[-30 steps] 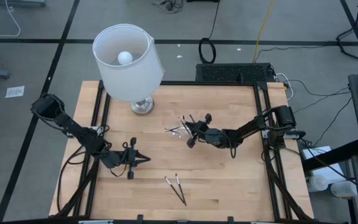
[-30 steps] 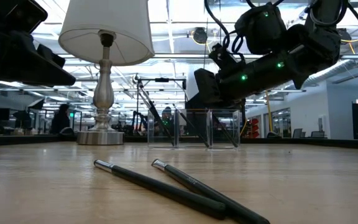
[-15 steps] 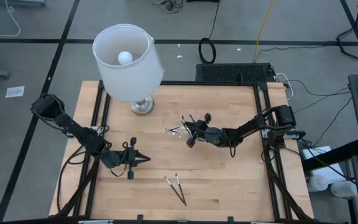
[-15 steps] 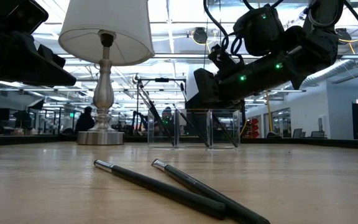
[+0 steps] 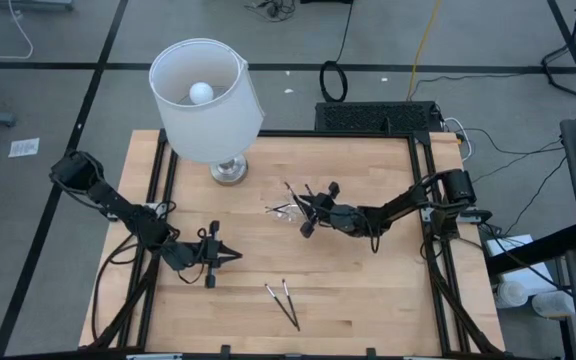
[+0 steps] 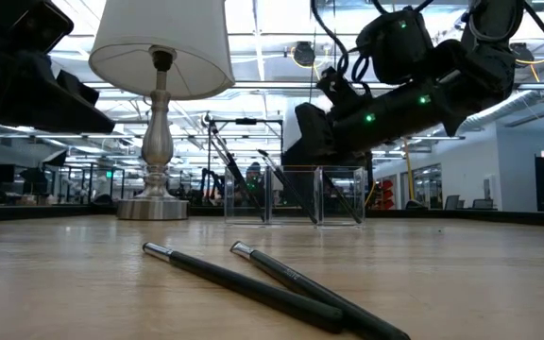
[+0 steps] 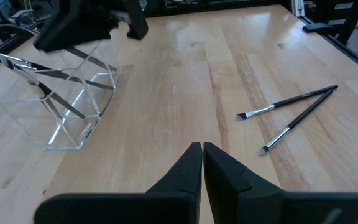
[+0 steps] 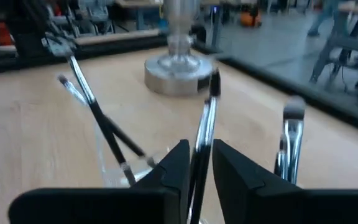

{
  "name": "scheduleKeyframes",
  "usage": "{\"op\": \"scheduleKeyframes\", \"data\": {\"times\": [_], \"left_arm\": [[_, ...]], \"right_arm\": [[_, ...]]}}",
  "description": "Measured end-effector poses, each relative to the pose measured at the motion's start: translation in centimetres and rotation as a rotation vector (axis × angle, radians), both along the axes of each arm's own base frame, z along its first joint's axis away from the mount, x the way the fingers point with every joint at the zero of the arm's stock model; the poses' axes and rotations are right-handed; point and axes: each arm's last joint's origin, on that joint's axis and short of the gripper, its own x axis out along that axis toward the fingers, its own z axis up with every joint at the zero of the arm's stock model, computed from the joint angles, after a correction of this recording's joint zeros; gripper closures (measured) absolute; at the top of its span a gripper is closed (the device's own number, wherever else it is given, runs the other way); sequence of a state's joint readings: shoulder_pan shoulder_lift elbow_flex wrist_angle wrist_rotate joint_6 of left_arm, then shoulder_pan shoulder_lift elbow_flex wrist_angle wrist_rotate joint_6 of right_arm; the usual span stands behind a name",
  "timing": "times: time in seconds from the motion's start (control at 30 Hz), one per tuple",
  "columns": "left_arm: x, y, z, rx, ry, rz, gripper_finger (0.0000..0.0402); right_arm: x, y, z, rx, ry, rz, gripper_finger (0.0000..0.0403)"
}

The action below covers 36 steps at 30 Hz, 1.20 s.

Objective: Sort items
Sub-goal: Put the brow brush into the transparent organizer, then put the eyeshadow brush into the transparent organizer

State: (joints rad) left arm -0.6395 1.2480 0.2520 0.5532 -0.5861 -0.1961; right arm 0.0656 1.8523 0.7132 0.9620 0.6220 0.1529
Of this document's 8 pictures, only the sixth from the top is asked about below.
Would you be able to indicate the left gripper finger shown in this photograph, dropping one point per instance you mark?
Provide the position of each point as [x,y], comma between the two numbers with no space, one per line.
[80,87]
[40,94]

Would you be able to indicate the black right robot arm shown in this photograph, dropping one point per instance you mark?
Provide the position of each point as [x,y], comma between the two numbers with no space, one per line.
[489,71]

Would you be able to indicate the black background robot arm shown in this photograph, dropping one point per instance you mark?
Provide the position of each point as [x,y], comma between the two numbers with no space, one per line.
[210,181]

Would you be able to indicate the red shelf items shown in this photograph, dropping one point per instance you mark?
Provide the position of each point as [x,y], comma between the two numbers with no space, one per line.
[387,193]

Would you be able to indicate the black computer case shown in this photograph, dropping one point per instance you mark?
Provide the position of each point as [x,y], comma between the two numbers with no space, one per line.
[347,160]

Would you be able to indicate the clear acrylic organizer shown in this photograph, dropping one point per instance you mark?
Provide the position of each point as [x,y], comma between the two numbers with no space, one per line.
[295,215]

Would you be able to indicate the white shade table lamp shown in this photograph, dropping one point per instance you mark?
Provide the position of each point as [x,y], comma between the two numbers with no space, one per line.
[158,47]

